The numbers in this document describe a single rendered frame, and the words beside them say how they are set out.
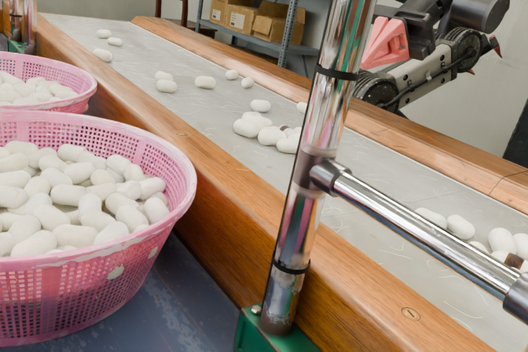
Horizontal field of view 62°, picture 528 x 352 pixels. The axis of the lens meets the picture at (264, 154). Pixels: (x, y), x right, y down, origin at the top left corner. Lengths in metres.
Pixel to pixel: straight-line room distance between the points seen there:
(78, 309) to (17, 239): 0.07
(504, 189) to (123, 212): 0.46
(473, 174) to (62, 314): 0.51
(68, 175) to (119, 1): 4.84
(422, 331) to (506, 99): 2.39
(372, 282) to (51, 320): 0.22
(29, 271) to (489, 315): 0.32
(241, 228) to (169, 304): 0.09
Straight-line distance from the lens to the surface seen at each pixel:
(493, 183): 0.64
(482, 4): 0.73
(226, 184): 0.40
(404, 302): 0.32
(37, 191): 0.42
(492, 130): 2.68
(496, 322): 0.39
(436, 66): 1.12
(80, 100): 0.59
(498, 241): 0.47
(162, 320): 0.39
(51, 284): 0.32
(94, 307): 0.36
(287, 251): 0.29
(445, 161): 0.67
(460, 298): 0.40
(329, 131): 0.26
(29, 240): 0.35
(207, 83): 0.82
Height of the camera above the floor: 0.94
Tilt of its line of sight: 21 degrees down
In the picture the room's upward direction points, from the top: 11 degrees clockwise
